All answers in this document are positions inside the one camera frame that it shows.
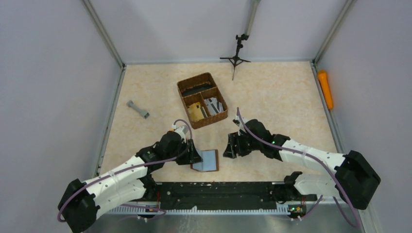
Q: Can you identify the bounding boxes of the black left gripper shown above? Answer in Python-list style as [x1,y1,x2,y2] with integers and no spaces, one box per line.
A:
[165,139,203,165]

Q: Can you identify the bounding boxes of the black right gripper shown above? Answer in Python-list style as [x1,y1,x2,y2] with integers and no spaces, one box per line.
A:
[223,130,262,158]

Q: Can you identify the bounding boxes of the brown leather card holder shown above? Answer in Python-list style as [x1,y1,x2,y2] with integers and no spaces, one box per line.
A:
[190,149,219,172]

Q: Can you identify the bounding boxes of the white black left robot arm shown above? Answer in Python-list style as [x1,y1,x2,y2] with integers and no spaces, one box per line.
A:
[57,131,203,233]

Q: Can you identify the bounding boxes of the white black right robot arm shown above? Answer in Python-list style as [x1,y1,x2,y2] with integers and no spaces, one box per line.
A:
[223,116,381,210]

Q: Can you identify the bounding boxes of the gold cards in basket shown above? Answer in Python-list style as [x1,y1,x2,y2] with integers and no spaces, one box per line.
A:
[188,102,207,122]

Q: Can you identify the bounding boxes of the silver cards in basket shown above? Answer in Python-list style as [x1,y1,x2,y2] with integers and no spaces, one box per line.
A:
[204,97,224,116]

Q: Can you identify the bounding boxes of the black cards in basket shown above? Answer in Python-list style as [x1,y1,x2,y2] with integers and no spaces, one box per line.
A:
[182,83,213,97]

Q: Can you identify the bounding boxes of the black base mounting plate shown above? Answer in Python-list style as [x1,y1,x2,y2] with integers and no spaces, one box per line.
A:
[133,182,318,211]

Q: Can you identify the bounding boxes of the brown wicker divided basket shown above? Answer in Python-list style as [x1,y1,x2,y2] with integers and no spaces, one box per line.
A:
[177,72,228,129]

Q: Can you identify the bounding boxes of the grey plastic dumbbell piece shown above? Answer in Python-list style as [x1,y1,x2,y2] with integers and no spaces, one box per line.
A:
[126,100,150,119]

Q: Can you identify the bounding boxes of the black mini tripod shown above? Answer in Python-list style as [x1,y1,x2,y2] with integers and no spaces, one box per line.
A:
[220,34,251,80]

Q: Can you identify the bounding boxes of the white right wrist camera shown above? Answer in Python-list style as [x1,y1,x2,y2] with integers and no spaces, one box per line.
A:
[233,116,247,135]

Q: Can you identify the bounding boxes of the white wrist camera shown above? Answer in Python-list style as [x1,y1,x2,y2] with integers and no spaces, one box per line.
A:
[233,116,247,135]
[172,125,189,141]

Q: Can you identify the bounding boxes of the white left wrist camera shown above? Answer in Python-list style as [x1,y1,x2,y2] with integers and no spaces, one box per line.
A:
[172,125,189,141]

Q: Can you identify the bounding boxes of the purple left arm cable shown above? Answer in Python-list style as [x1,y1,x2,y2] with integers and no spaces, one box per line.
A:
[57,119,193,223]

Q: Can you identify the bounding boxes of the orange cylinder handle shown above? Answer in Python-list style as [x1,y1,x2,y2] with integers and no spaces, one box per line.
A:
[317,70,334,110]

